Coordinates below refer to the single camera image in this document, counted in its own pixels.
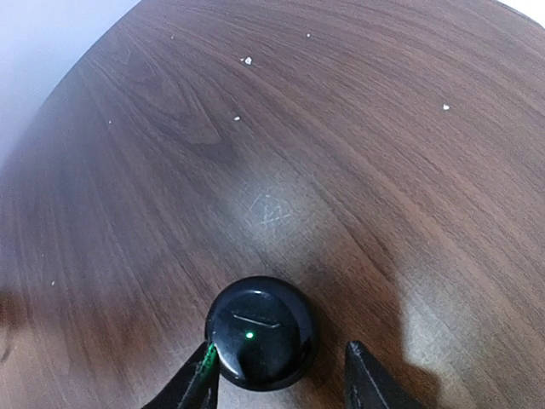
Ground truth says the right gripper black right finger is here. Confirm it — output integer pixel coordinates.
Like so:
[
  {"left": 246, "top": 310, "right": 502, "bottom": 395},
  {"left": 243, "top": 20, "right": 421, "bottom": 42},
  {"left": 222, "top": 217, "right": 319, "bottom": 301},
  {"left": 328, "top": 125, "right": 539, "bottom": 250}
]
[{"left": 344, "top": 341, "right": 424, "bottom": 409}]

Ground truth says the black round cap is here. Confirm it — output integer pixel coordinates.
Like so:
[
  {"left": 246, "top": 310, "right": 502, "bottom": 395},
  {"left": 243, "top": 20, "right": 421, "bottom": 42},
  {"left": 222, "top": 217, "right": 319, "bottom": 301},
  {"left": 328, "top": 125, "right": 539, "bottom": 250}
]
[{"left": 204, "top": 275, "right": 319, "bottom": 392}]

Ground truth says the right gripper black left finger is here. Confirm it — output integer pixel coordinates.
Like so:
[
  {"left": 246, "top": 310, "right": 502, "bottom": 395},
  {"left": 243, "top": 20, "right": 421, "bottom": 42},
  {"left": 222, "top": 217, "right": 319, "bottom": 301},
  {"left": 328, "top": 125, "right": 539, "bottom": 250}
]
[{"left": 142, "top": 342, "right": 220, "bottom": 409}]

